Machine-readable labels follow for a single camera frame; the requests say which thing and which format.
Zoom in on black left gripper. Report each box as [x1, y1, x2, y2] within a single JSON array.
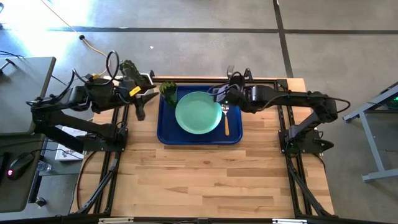
[[129, 82, 160, 122]]

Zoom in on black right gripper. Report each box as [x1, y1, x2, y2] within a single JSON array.
[[229, 71, 251, 113]]

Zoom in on green faceted plastic cup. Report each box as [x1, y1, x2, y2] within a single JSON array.
[[159, 80, 178, 106]]

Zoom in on spoon with wooden handle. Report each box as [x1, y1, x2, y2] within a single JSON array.
[[221, 103, 231, 137]]

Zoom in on mint green plate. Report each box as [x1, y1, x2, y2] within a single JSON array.
[[175, 91, 223, 135]]

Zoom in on blue plastic tray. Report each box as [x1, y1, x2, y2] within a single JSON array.
[[157, 85, 243, 146]]

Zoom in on tall green cactus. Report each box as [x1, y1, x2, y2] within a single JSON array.
[[119, 59, 147, 88]]

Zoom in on white printed box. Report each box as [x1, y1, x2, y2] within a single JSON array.
[[55, 134, 85, 162]]

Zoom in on clear water bottle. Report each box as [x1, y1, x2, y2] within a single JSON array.
[[37, 161, 53, 174]]

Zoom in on grey desk top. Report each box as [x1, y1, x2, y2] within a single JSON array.
[[0, 57, 57, 136]]

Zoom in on black computer mouse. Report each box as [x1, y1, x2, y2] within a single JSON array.
[[6, 151, 35, 181]]

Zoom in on dark desk top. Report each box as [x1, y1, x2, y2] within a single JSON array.
[[0, 133, 47, 214]]

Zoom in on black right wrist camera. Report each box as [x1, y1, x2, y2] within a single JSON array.
[[213, 84, 233, 105]]

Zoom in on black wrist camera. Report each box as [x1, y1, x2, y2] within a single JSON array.
[[117, 84, 133, 103], [213, 84, 233, 105]]

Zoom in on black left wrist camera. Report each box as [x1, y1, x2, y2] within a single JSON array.
[[117, 84, 133, 103]]

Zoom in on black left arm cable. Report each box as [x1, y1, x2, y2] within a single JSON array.
[[26, 50, 121, 108]]

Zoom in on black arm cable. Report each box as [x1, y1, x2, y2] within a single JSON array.
[[257, 93, 351, 114], [26, 50, 121, 108]]

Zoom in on black aluminium table frame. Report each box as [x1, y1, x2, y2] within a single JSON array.
[[70, 76, 335, 224]]

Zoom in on yellow floor cable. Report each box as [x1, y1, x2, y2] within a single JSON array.
[[40, 0, 109, 78]]

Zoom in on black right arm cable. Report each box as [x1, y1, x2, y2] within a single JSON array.
[[257, 93, 351, 114]]

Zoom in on silver metal bracket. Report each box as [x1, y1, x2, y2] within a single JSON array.
[[272, 218, 308, 224], [98, 217, 134, 224]]

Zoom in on grey metal table frame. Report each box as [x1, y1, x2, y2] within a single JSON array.
[[341, 82, 398, 183]]

